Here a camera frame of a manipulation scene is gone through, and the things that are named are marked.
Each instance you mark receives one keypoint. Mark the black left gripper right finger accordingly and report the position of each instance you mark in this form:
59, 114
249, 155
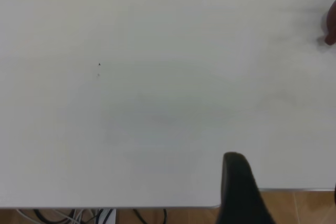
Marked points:
335, 193

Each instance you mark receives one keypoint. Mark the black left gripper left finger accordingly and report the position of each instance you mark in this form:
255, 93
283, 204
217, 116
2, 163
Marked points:
236, 195

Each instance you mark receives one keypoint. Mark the red ceramic cup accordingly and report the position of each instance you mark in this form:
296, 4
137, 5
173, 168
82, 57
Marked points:
331, 39

